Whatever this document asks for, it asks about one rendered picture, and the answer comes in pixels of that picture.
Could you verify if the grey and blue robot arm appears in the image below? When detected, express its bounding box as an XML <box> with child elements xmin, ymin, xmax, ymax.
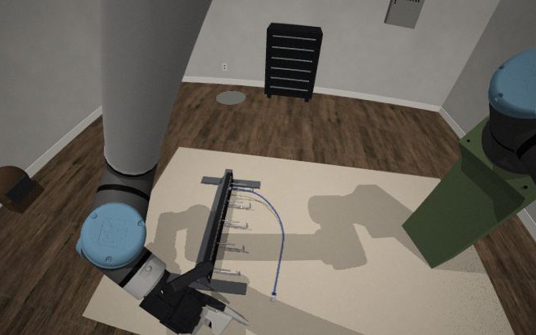
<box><xmin>76</xmin><ymin>0</ymin><xmax>536</xmax><ymax>300</ymax></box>

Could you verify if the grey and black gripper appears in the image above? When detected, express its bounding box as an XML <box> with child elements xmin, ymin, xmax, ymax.
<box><xmin>139</xmin><ymin>269</ymin><xmax>250</xmax><ymax>335</ymax></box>

